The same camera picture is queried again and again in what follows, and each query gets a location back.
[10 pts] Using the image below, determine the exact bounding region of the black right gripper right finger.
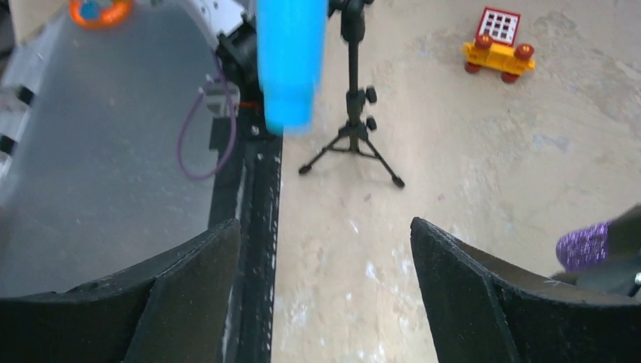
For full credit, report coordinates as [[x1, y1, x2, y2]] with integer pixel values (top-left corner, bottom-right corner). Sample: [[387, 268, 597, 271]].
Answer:
[[410, 218, 640, 362]]

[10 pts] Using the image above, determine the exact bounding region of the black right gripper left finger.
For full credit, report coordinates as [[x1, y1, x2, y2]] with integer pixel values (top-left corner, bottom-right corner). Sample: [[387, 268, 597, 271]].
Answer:
[[1, 219, 242, 362]]

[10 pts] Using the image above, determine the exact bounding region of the black round-base stand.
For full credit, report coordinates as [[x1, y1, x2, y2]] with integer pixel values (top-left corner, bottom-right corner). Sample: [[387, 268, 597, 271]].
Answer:
[[551, 204, 640, 299]]

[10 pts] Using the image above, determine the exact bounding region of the black tripod mic stand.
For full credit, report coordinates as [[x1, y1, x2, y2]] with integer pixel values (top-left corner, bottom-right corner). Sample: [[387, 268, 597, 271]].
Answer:
[[299, 0, 405, 189]]

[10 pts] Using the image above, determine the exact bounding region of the blue plastic microphone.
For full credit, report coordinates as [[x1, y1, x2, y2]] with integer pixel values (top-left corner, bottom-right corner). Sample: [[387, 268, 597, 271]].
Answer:
[[255, 0, 328, 135]]

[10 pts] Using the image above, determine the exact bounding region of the purple glitter microphone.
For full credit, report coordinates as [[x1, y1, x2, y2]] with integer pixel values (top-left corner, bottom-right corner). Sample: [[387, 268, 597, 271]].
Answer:
[[556, 220, 612, 271]]

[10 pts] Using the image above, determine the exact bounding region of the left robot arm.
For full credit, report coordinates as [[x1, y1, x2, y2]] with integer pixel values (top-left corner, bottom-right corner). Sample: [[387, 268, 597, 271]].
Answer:
[[180, 0, 262, 101]]

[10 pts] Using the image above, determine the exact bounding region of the red yellow toy block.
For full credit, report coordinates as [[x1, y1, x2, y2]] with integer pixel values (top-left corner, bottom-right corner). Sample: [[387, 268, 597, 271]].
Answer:
[[462, 6, 536, 84]]

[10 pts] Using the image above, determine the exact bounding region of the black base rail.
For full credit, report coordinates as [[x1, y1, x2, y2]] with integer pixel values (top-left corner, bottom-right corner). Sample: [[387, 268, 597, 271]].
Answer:
[[209, 102, 282, 362]]

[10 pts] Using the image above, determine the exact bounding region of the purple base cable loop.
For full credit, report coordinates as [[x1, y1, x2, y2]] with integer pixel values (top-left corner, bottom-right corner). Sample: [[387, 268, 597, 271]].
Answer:
[[175, 54, 238, 182]]

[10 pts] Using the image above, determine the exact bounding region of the orange ring object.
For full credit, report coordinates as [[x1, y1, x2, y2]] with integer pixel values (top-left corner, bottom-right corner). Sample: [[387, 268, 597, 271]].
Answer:
[[68, 0, 135, 30]]

